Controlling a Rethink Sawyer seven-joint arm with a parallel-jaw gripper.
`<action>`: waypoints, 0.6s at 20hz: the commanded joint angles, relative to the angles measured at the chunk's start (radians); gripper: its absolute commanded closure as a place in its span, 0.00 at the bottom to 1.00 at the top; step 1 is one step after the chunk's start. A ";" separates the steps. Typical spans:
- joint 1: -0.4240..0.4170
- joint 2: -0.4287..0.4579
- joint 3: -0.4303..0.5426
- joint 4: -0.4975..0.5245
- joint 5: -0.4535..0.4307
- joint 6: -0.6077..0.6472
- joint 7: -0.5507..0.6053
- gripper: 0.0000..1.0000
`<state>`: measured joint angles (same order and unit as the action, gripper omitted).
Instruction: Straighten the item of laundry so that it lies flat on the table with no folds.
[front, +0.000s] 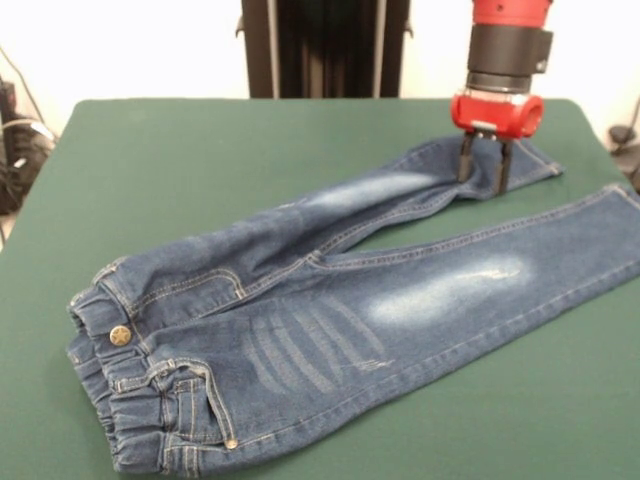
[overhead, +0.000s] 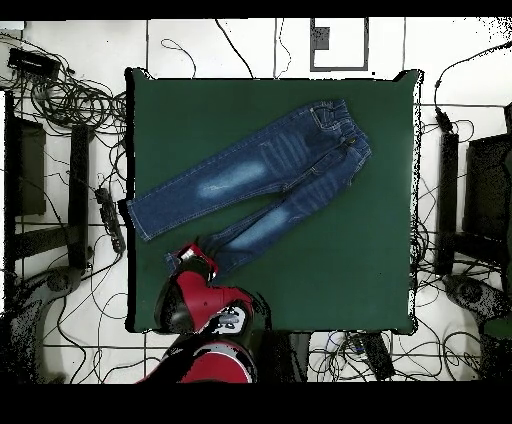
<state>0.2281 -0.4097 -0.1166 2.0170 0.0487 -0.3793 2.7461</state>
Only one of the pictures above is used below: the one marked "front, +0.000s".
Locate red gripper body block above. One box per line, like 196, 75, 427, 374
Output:
449, 88, 545, 140

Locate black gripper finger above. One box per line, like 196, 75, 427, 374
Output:
455, 130, 479, 184
492, 137, 514, 196

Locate blue denim jeans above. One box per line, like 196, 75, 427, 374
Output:
67, 137, 640, 479

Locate dark green table cloth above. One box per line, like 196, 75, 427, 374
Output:
0, 97, 640, 480

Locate black upright bar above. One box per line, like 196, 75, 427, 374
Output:
0, 81, 16, 126

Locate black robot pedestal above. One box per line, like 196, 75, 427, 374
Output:
233, 0, 415, 100

